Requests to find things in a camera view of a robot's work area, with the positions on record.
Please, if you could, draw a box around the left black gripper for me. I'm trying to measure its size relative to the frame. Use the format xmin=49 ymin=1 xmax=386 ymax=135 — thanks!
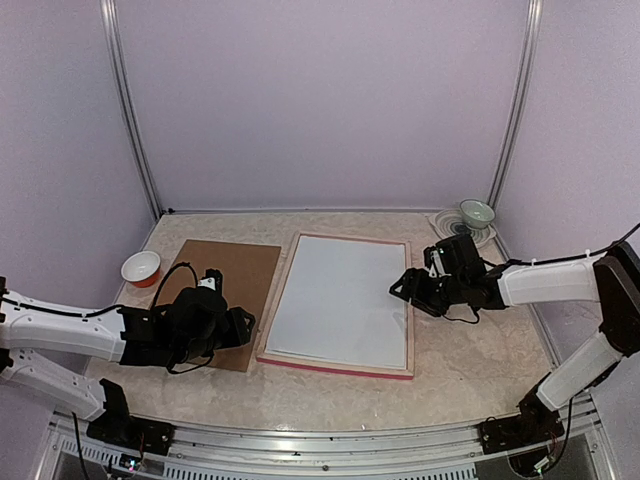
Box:
xmin=171 ymin=306 xmax=255 ymax=365

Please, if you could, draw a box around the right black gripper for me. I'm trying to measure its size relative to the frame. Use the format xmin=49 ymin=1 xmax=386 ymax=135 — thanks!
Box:
xmin=389 ymin=268 xmax=466 ymax=317

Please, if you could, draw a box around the brown cardboard backing board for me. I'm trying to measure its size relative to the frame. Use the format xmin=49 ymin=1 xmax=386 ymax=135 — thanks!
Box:
xmin=157 ymin=239 xmax=281 ymax=373

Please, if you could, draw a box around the red sunset sea photo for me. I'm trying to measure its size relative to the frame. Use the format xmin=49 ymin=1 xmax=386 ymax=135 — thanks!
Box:
xmin=263 ymin=234 xmax=409 ymax=369

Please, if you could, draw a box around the pink wooden picture frame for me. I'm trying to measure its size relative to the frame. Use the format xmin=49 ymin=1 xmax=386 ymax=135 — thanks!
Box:
xmin=254 ymin=230 xmax=416 ymax=381

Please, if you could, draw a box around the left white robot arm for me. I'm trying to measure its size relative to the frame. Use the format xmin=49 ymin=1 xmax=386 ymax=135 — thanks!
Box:
xmin=1 ymin=271 xmax=256 ymax=445

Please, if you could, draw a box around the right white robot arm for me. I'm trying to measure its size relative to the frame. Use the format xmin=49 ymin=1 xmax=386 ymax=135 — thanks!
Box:
xmin=389 ymin=234 xmax=639 ymax=444

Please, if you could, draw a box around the white swirl pattern plate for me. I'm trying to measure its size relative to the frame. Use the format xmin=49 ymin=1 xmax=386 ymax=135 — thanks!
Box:
xmin=428 ymin=209 xmax=496 ymax=248

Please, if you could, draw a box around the pale green ceramic bowl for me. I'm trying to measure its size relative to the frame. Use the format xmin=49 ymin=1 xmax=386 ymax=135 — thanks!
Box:
xmin=459 ymin=199 xmax=496 ymax=230

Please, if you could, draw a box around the orange white bowl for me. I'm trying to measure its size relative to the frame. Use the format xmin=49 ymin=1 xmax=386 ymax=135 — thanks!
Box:
xmin=121 ymin=251 xmax=161 ymax=288

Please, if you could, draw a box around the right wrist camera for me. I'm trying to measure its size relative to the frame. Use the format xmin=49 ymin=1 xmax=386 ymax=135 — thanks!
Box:
xmin=423 ymin=246 xmax=446 ymax=278

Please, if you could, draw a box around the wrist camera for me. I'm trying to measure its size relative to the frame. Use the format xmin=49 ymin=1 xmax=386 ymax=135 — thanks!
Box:
xmin=423 ymin=246 xmax=446 ymax=278
xmin=198 ymin=269 xmax=223 ymax=293

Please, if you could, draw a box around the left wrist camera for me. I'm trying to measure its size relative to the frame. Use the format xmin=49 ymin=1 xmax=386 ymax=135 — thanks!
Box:
xmin=198 ymin=269 xmax=223 ymax=293

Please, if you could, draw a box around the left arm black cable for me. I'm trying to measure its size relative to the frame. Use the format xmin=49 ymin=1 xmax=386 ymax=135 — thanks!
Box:
xmin=0 ymin=260 xmax=199 ymax=319

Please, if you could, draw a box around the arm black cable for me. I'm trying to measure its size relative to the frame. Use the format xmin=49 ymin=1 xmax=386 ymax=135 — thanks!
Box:
xmin=479 ymin=224 xmax=640 ymax=266
xmin=0 ymin=260 xmax=199 ymax=319

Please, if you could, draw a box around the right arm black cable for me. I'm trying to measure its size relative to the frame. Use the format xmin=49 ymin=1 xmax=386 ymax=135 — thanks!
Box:
xmin=479 ymin=224 xmax=640 ymax=266

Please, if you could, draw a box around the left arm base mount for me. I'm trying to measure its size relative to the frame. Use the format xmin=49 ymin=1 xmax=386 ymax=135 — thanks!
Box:
xmin=87 ymin=379 xmax=175 ymax=456

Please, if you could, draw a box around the aluminium front rail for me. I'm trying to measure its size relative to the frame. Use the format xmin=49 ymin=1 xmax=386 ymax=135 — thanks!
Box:
xmin=29 ymin=395 xmax=619 ymax=479

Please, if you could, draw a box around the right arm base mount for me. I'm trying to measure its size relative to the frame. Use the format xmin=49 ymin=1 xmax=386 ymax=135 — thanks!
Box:
xmin=477 ymin=390 xmax=565 ymax=455

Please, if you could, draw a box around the right aluminium corner post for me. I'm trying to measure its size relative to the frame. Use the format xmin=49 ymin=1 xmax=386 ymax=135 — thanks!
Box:
xmin=488 ymin=0 xmax=544 ymax=210

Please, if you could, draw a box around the aluminium corner post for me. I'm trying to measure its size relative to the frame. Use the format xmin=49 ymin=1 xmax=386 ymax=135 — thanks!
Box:
xmin=99 ymin=0 xmax=163 ymax=221
xmin=488 ymin=0 xmax=544 ymax=210

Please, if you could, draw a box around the left aluminium corner post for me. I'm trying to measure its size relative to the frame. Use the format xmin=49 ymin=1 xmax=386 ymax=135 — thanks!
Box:
xmin=99 ymin=0 xmax=163 ymax=221

